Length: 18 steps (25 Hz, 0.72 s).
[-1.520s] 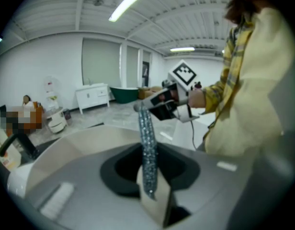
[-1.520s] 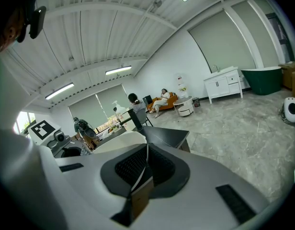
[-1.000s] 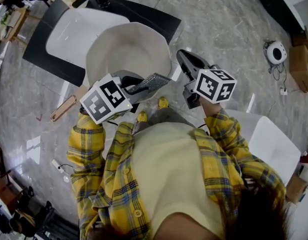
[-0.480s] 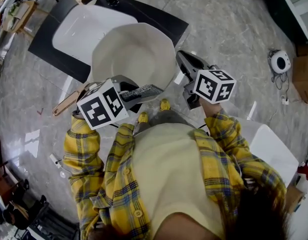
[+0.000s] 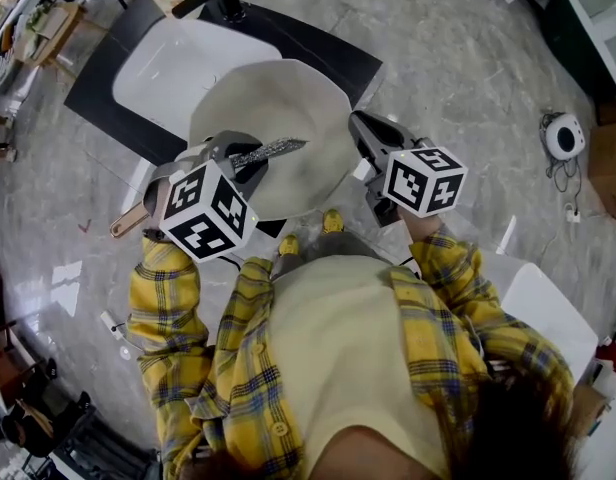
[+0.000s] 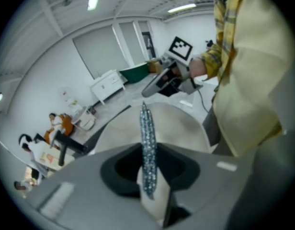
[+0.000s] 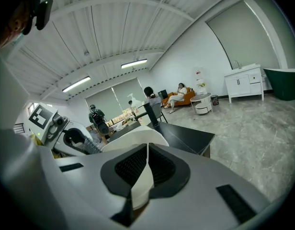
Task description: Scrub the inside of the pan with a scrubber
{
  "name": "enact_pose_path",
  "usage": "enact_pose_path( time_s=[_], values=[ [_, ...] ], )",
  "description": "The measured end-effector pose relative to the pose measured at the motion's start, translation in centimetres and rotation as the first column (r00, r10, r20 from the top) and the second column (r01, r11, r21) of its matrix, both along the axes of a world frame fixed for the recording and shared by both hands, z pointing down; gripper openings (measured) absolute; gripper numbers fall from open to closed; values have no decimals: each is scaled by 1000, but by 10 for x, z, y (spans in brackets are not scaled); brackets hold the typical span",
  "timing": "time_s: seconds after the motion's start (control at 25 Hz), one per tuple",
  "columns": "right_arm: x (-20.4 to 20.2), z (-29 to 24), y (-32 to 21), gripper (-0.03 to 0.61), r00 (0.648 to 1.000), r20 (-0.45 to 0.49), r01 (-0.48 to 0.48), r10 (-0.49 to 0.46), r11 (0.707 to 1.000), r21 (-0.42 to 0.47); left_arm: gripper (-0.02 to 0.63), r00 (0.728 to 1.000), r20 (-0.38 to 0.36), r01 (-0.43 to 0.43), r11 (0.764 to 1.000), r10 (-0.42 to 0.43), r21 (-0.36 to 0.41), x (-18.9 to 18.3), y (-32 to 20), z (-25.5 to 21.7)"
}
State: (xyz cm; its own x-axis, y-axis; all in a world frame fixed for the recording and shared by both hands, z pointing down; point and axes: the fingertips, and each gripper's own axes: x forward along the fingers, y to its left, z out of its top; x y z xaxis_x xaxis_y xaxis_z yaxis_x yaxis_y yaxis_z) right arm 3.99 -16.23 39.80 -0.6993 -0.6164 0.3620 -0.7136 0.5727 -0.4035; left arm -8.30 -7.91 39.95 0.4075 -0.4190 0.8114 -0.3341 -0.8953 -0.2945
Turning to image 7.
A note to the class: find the chrome vanity faucet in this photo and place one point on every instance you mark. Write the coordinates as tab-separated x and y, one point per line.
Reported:
237	63

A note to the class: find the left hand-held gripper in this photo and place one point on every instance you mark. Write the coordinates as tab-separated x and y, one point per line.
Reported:
42	116

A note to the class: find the round white side table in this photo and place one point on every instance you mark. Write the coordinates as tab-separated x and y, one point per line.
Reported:
202	103

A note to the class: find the dark green bathtub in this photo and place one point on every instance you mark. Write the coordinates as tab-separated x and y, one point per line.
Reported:
284	84

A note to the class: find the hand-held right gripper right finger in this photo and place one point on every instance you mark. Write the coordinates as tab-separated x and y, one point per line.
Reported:
197	195

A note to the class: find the person's head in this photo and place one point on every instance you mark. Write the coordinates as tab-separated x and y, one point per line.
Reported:
14	23

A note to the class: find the light blue face mask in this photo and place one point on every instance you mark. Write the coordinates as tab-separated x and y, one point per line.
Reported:
17	40

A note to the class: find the dark chair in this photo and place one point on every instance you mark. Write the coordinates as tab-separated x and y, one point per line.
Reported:
158	111

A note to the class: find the person's torso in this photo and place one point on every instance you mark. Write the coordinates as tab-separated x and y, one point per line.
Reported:
15	157

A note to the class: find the orange sofa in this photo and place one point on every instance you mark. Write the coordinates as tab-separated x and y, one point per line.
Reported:
185	98

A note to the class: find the long ceiling lamp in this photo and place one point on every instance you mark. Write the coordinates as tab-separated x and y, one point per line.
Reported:
134	63
76	84

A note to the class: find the black head-worn camera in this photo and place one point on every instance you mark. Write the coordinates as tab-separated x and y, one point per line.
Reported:
43	13

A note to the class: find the black faucet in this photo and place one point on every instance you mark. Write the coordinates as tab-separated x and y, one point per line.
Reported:
152	114

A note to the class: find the white display stand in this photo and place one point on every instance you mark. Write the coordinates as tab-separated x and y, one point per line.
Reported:
199	80

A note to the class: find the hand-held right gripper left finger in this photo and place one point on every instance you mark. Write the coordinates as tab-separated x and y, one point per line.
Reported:
85	188

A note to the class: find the dark sink cabinet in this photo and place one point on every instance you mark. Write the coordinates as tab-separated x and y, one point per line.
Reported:
185	138

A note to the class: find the black backpack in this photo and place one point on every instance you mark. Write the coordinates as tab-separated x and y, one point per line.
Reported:
102	124

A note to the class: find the person's left forearm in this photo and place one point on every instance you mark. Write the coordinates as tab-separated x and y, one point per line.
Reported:
37	140

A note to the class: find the white vanity cabinet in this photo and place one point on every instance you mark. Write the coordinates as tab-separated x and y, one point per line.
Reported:
243	84

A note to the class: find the grey roller blind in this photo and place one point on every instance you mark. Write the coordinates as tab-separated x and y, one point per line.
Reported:
281	20
102	102
128	90
243	37

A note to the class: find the black waste bin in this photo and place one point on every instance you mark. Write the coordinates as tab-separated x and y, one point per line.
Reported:
214	100

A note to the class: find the glass window wall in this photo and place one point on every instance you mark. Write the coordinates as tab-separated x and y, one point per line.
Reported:
32	108

